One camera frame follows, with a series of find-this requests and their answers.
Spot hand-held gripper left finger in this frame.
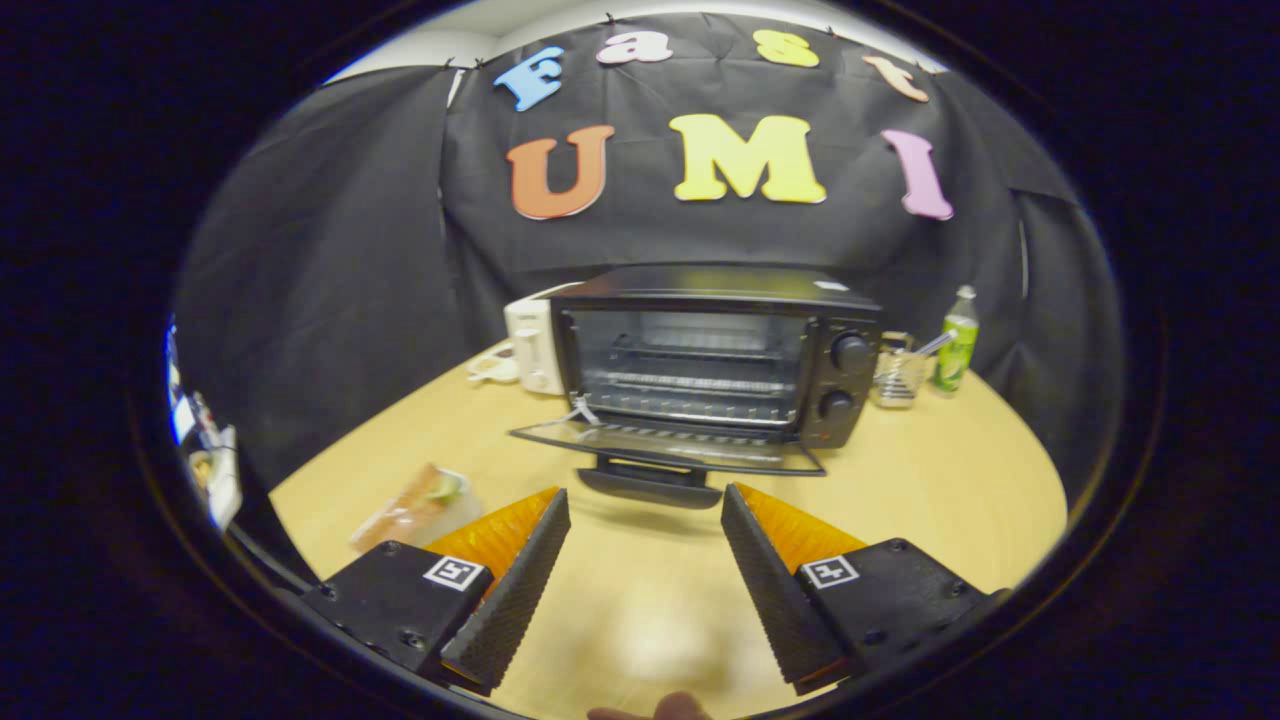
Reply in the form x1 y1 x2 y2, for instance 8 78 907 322
300 486 572 697

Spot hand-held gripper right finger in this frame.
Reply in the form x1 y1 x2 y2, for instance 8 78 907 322
720 482 1011 697

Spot black toaster oven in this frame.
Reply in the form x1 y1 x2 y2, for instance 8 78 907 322
508 264 885 511

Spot white pop-up toaster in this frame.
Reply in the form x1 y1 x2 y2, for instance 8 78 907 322
503 283 581 397

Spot small white dish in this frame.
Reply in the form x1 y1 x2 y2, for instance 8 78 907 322
466 343 521 385

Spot clear utensil holder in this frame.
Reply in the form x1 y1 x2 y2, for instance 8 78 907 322
870 330 956 409

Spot green label drink bottle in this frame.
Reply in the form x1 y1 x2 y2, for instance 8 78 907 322
932 285 981 394

